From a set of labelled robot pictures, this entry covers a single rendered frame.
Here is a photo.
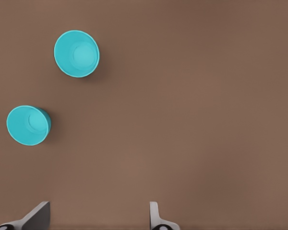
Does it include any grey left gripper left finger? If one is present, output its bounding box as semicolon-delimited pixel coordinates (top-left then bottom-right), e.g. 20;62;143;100
0;201;51;230

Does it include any large turquoise bowl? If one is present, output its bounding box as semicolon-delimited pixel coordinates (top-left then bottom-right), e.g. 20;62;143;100
53;30;100;78

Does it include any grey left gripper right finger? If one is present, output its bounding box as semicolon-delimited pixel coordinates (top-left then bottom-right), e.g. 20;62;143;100
149;201;180;230

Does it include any small turquoise bowl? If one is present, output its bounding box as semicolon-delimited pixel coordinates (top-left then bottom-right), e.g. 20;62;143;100
6;105;52;146

